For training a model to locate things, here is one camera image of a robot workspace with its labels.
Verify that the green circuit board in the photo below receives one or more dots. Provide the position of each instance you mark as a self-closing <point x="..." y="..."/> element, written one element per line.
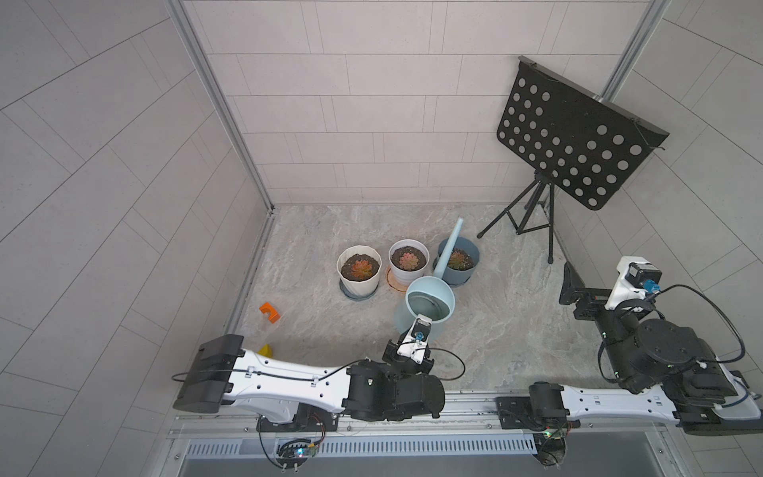
<point x="551" y="447"/>
<point x="292" y="454"/>

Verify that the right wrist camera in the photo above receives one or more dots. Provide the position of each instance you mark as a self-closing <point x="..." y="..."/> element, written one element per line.
<point x="637" y="279"/>

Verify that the right green circuit board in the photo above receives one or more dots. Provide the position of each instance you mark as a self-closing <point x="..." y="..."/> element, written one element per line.
<point x="551" y="447"/>

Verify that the cream ribbed plant pot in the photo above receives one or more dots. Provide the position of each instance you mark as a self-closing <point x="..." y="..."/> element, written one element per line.
<point x="362" y="290"/>

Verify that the green red succulent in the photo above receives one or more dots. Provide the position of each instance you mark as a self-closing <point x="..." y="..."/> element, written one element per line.
<point x="460" y="260"/>

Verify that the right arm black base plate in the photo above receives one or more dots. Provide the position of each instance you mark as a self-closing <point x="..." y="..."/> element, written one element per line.
<point x="515" y="412"/>

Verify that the white round plant pot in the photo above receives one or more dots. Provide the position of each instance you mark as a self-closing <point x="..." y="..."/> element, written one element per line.
<point x="409" y="245"/>

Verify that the terracotta pot saucer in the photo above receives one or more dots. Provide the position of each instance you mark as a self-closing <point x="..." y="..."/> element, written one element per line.
<point x="396" y="285"/>

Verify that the orange red succulent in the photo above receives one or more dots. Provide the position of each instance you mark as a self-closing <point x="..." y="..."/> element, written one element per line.
<point x="360" y="267"/>

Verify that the light blue watering can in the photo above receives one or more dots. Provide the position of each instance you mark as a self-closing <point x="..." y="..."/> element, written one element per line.
<point x="429" y="296"/>

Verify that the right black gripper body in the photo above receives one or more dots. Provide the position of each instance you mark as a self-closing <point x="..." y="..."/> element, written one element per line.
<point x="587" y="300"/>

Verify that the black perforated music stand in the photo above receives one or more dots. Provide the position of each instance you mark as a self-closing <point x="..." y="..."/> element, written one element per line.
<point x="575" y="143"/>

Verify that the blue ribbed plant pot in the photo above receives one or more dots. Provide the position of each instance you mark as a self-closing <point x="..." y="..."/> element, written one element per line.
<point x="457" y="277"/>

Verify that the aluminium mounting rail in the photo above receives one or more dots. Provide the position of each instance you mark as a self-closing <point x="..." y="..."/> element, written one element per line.
<point x="463" y="413"/>

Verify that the orange plastic block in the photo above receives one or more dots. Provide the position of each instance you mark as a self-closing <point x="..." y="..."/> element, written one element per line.
<point x="269" y="312"/>

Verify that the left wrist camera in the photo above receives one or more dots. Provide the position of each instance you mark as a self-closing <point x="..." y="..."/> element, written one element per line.
<point x="417" y="340"/>

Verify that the yellow plastic wedge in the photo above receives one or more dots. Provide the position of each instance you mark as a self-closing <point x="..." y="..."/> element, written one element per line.
<point x="266" y="351"/>

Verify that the left green circuit board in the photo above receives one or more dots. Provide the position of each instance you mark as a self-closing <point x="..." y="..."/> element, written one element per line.
<point x="292" y="454"/>

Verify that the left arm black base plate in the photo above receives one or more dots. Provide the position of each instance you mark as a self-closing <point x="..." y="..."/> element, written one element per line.
<point x="307" y="419"/>

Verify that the pink succulent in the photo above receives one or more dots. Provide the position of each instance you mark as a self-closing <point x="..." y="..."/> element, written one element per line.
<point x="409" y="261"/>

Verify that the white ventilation grille strip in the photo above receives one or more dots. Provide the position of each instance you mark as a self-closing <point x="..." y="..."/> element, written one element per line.
<point x="373" y="446"/>

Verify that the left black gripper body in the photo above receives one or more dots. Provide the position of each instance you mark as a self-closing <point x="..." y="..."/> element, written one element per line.
<point x="404" y="362"/>

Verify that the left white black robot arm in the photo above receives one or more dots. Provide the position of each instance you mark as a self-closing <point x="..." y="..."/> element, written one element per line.
<point x="400" y="386"/>

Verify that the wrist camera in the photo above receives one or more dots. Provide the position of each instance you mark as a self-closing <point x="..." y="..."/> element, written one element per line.
<point x="417" y="340"/>
<point x="637" y="279"/>

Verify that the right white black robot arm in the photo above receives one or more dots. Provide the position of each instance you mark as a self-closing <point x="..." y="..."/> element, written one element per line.
<point x="661" y="371"/>

